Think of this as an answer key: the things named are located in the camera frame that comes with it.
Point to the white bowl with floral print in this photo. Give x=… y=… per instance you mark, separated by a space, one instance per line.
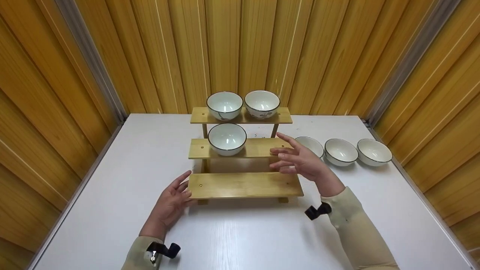
x=261 y=102

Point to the black wrist band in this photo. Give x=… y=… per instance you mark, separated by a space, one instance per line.
x=167 y=250
x=317 y=210

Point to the person's left hand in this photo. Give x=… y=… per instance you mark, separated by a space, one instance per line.
x=167 y=208

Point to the person's left forearm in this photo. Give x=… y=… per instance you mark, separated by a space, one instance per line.
x=140 y=255

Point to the person's right hand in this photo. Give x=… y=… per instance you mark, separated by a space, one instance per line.
x=313 y=165

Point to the wooden three-tier shelf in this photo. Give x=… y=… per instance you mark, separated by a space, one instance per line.
x=243 y=185

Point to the person's right forearm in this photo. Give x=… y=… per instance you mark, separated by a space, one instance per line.
x=360 y=236

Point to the white bowl with dark rim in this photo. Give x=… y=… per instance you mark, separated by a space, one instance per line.
x=340 y=151
x=374 y=151
x=227 y=138
x=313 y=145
x=224 y=103

